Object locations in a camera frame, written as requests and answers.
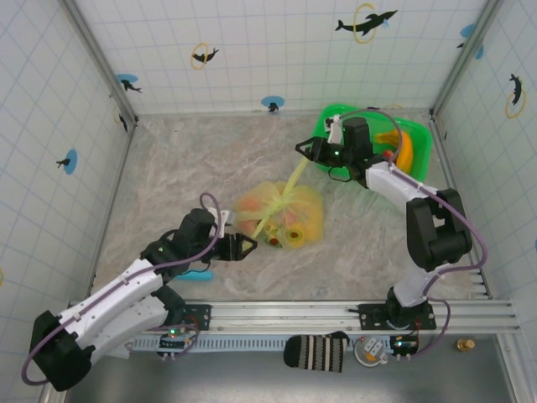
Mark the yellow avocado print plastic bag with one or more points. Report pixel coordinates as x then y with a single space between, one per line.
302 210

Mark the green plastic basket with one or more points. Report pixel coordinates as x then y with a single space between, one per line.
421 142

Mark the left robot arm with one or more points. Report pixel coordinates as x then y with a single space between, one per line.
113 294

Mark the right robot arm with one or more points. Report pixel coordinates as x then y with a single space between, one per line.
436 235

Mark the red fake fruit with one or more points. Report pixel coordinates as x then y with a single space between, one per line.
389 153

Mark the orange fake banana bunch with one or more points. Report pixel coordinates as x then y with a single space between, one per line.
405 151

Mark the blue plastic cylinder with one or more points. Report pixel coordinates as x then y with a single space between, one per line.
201 275

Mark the dolphin blue circle sticker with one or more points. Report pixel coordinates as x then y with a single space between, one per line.
272 101
126 80
467 30
71 161

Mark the black striped knitted sock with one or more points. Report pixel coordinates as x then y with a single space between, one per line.
314 352

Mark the small brass knob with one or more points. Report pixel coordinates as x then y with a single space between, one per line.
465 345

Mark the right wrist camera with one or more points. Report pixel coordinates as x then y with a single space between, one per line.
334 130

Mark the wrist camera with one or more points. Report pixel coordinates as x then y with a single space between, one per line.
224 216
334 130

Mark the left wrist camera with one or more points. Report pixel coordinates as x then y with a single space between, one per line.
224 216

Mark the aluminium mounting rail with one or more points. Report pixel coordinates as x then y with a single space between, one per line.
272 315

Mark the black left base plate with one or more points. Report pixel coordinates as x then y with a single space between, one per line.
201 315

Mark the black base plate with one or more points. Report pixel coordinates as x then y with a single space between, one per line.
201 315
369 315

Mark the aluminium frame bar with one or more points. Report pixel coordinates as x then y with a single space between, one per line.
189 112
441 142
121 168

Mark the aluminium frame post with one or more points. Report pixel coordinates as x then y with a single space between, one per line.
100 59
465 59

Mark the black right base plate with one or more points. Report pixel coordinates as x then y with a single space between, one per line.
369 315

